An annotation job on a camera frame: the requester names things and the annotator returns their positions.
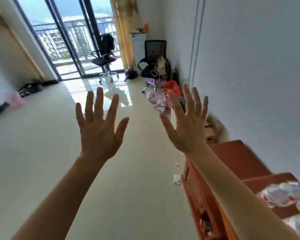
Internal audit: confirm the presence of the beige curtain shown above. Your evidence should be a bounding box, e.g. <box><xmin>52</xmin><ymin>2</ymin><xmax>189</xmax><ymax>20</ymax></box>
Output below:
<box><xmin>110</xmin><ymin>0</ymin><xmax>138</xmax><ymax>73</ymax></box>
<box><xmin>0</xmin><ymin>2</ymin><xmax>45</xmax><ymax>80</ymax></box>

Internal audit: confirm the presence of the red cloth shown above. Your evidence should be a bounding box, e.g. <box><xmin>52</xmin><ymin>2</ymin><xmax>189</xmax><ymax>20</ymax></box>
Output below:
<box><xmin>164</xmin><ymin>80</ymin><xmax>183</xmax><ymax>98</ymax></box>

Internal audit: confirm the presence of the person's left forearm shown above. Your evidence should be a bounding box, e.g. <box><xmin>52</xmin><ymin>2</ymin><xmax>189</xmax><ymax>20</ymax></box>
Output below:
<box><xmin>11</xmin><ymin>155</ymin><xmax>108</xmax><ymax>240</ymax></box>

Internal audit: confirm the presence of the black mesh office chair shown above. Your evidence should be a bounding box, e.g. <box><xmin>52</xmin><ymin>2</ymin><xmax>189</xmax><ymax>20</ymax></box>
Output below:
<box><xmin>137</xmin><ymin>40</ymin><xmax>168</xmax><ymax>94</ymax></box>

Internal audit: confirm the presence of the beige bag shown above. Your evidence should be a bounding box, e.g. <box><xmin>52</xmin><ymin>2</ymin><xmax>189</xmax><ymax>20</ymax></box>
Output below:
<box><xmin>156</xmin><ymin>56</ymin><xmax>167</xmax><ymax>77</ymax></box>

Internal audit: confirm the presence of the person's right hand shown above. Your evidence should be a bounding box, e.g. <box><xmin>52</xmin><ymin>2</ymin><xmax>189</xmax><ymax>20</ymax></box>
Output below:
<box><xmin>159</xmin><ymin>83</ymin><xmax>210</xmax><ymax>156</ymax></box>

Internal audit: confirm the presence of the black jacket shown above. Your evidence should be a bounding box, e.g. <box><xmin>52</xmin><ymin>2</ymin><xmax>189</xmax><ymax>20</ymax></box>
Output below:
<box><xmin>100</xmin><ymin>33</ymin><xmax>115</xmax><ymax>57</ymax></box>

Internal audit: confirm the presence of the small black bag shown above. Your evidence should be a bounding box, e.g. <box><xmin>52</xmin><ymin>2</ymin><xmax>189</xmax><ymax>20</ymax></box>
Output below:
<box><xmin>125</xmin><ymin>69</ymin><xmax>138</xmax><ymax>82</ymax></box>

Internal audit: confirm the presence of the pink plastic basket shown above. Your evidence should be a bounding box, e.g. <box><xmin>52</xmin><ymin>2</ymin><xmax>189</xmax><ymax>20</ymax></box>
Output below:
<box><xmin>5</xmin><ymin>92</ymin><xmax>23</xmax><ymax>109</ymax></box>

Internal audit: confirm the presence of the person's right forearm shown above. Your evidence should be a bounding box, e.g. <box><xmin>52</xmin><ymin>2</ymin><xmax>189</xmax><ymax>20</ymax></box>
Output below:
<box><xmin>187</xmin><ymin>146</ymin><xmax>300</xmax><ymax>240</ymax></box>

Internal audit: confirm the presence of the orange wooden cabinet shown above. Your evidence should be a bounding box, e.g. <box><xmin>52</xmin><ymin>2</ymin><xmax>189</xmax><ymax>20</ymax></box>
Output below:
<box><xmin>181</xmin><ymin>140</ymin><xmax>300</xmax><ymax>240</ymax></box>

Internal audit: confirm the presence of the black-framed sliding glass door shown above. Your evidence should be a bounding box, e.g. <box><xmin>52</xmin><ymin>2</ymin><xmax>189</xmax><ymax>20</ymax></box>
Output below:
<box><xmin>11</xmin><ymin>0</ymin><xmax>125</xmax><ymax>82</ymax></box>

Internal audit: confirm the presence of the cluster of dark shoes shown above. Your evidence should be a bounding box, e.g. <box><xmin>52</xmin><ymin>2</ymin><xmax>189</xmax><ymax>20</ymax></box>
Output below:
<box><xmin>18</xmin><ymin>79</ymin><xmax>59</xmax><ymax>98</ymax></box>

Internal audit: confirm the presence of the white wall conduit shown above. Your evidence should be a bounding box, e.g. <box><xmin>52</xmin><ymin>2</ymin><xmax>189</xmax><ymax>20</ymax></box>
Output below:
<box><xmin>191</xmin><ymin>0</ymin><xmax>207</xmax><ymax>83</ymax></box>
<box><xmin>188</xmin><ymin>0</ymin><xmax>200</xmax><ymax>82</ymax></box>

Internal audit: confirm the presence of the pink cloth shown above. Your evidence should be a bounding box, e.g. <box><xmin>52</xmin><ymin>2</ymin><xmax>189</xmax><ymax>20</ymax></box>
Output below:
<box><xmin>147</xmin><ymin>92</ymin><xmax>170</xmax><ymax>114</ymax></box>

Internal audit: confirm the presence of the person's left hand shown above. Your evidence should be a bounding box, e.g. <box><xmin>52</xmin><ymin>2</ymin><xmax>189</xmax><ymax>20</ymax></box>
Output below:
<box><xmin>75</xmin><ymin>87</ymin><xmax>130</xmax><ymax>163</ymax></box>

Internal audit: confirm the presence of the small white fridge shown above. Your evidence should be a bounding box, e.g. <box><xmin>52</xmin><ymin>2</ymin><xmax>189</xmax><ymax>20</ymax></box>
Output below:
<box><xmin>131</xmin><ymin>32</ymin><xmax>147</xmax><ymax>65</ymax></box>

